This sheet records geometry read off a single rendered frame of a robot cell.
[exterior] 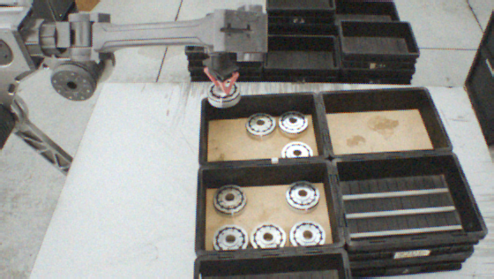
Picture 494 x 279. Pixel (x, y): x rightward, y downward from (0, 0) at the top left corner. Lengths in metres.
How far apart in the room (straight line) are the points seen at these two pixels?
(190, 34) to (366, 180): 0.84
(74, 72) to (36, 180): 1.50
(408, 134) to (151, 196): 0.93
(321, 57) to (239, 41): 1.81
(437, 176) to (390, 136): 0.21
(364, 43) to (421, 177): 1.21
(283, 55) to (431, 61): 1.21
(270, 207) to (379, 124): 0.52
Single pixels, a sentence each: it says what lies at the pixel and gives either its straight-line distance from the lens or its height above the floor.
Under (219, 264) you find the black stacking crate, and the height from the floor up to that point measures 0.90.
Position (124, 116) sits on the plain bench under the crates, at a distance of 1.92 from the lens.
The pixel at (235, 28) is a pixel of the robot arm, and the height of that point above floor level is 1.53.
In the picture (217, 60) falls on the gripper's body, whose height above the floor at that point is 1.17.
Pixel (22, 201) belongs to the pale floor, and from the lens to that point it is 2.77.
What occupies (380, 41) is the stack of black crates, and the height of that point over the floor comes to 0.49.
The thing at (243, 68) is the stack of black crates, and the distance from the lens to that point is 2.38.
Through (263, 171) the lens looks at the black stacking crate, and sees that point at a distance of 1.38.
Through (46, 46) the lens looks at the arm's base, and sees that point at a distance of 1.05.
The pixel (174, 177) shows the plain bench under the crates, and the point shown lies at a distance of 1.66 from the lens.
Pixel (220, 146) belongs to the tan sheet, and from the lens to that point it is 1.55.
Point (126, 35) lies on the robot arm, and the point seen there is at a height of 1.48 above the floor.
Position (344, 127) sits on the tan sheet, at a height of 0.83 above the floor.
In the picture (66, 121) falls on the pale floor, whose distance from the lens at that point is 3.08.
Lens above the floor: 2.00
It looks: 48 degrees down
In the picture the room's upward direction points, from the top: 4 degrees counter-clockwise
